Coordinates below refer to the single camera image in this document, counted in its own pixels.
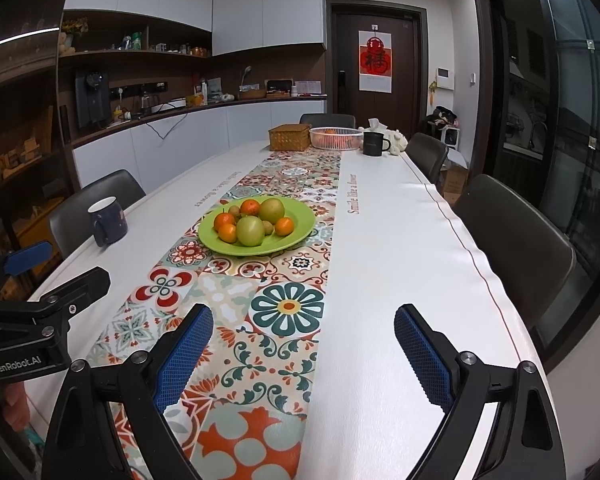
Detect pink plastic basket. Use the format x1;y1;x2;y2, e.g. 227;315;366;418
309;127;365;151

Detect dark blue mug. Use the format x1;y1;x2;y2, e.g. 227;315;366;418
88;196;129;247

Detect grey dining chair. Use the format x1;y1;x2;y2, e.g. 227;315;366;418
452;173;577;331
299;113;357;130
406;132;450;185
49;169;147;260

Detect person's left hand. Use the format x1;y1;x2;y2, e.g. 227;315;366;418
2;384;31;428

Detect dark wooden door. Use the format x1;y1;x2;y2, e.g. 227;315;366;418
330;4;427;133

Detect red and white door poster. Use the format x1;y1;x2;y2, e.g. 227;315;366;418
358;30;394;94

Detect glass front wooden cabinet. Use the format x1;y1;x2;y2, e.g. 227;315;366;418
0;0;76;301

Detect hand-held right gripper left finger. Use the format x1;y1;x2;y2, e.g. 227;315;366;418
40;303;215;480

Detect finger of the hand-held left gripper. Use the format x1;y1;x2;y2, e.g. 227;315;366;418
0;266;112;342
0;240;54;301

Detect large green apple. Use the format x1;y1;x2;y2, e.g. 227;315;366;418
236;215;266;247

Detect cardboard box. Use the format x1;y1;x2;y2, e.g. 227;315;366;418
440;164;470;196

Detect metal faucet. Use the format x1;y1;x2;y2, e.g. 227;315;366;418
527;121;550;152

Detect white upper cabinets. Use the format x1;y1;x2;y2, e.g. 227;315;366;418
62;0;327;57

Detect white counter cabinet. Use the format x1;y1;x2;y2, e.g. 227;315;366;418
71;95;327;196

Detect black water dispenser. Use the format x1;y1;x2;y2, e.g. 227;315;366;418
75;70;111;129

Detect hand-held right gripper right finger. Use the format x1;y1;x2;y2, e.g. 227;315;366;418
393;303;567;480

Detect dark green mug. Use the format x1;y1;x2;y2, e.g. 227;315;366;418
362;131;392;157

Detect yellow flower bouquet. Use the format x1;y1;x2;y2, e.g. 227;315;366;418
62;17;90;38

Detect glass sliding door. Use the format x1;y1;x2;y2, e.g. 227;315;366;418
532;0;600;361

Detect wicker box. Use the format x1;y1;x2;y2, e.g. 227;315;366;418
268;124;312;152

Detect pile of clothes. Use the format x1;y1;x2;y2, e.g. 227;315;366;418
426;106;460;128

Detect green plate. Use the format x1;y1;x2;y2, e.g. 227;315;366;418
198;196;316;257

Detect white plush toy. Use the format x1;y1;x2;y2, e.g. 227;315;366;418
386;129;410;153

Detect patterned table runner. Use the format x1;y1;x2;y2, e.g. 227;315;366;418
87;150;342;480

